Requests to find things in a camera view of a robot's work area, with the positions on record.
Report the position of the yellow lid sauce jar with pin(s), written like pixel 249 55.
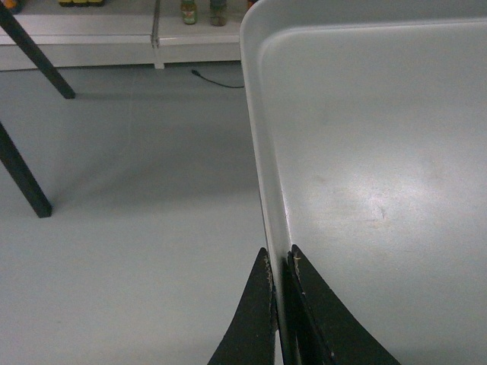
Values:
pixel 218 13

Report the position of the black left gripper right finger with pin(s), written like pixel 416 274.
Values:
pixel 326 332

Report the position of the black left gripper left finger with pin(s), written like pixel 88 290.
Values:
pixel 250 338

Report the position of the white middle shelf board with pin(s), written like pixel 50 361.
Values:
pixel 130 33

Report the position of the black table leg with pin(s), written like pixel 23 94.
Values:
pixel 21 38

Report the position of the grey rectangular serving tray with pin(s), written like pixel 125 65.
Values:
pixel 369 129

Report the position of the green lid sauce jar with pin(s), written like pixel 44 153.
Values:
pixel 188 10

